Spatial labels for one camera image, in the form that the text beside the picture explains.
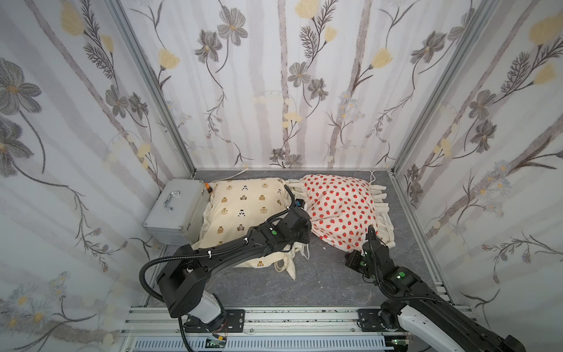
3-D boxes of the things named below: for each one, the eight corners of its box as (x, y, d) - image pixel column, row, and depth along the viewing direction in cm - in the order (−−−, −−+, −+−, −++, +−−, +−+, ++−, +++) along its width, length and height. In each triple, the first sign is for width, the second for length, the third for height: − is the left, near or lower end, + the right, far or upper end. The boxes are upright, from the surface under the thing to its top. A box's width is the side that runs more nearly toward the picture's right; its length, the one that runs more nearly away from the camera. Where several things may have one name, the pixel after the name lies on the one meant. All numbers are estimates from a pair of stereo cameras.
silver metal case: (163, 250, 96) (140, 229, 81) (180, 203, 112) (164, 179, 97) (202, 250, 96) (186, 229, 81) (214, 204, 112) (203, 179, 97)
